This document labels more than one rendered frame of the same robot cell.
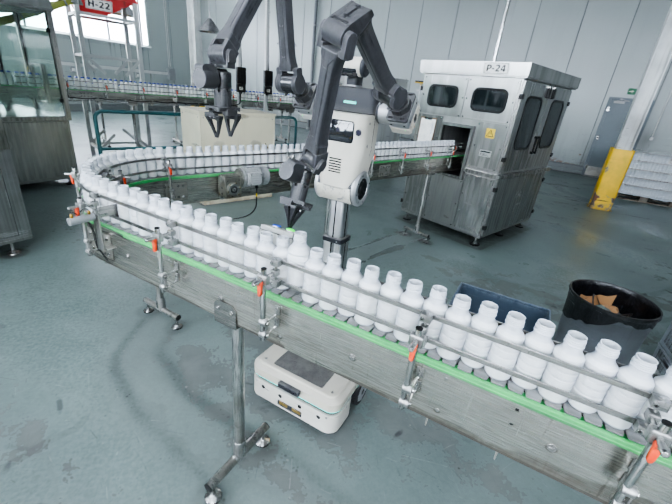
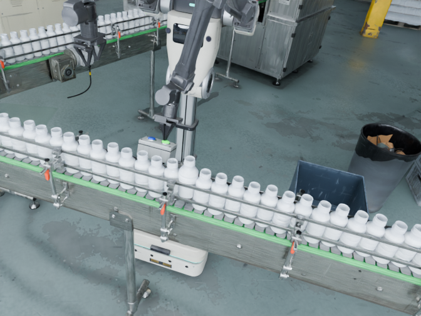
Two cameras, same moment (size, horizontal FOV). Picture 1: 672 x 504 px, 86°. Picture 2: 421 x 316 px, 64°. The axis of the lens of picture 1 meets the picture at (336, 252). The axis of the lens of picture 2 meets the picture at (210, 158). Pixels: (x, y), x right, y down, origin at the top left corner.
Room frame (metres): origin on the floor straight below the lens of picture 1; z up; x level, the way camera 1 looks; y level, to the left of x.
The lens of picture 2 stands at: (0.07, 0.29, 1.88)
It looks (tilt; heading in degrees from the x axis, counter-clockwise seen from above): 36 degrees down; 344
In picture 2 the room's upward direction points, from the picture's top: 8 degrees clockwise
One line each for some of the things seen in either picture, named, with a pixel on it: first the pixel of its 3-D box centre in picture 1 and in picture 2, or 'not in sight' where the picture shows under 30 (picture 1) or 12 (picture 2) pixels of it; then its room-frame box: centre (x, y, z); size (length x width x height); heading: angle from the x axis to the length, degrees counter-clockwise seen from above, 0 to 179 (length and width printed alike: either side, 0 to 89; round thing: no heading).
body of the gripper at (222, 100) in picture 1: (222, 100); (89, 29); (1.30, 0.43, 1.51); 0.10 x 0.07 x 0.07; 153
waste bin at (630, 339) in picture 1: (592, 342); (374, 170); (1.88, -1.63, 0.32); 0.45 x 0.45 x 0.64
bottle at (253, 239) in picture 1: (253, 251); (143, 170); (1.05, 0.26, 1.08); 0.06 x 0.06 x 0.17
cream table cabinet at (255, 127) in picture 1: (229, 154); (27, 5); (5.17, 1.64, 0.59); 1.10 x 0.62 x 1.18; 135
